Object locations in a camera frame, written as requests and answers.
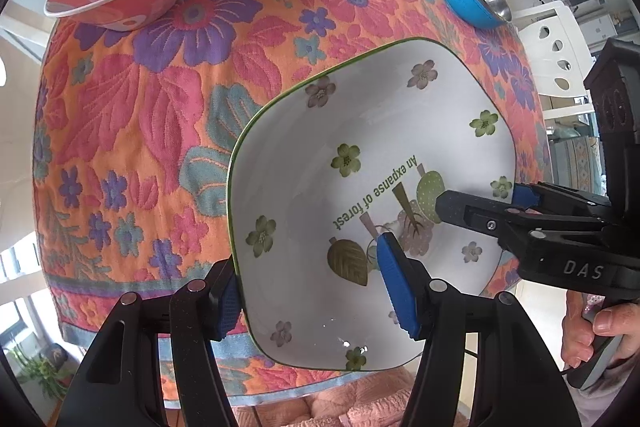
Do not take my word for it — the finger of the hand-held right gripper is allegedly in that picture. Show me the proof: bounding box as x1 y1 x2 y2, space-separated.
435 188 547 259
514 181 612 212

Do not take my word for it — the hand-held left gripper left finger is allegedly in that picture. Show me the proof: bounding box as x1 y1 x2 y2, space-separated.
55 259 246 427

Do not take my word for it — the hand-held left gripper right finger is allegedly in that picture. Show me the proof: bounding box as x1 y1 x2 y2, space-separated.
376 232 583 427

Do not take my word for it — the small white floral bowl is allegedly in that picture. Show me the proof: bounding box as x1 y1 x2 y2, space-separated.
226 38 518 370

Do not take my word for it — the person's right hand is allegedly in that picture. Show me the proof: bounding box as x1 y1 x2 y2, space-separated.
560 289 633 370

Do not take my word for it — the striped fabric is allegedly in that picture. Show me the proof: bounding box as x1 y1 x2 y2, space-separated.
550 127 603 188

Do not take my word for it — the white chair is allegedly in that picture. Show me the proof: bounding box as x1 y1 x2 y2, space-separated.
515 1 596 110

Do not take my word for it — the green potted plant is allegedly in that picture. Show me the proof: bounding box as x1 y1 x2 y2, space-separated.
10 342 76 403

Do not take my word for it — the orange floral tablecloth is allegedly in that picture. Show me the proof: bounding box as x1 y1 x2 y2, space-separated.
31 0 551 408

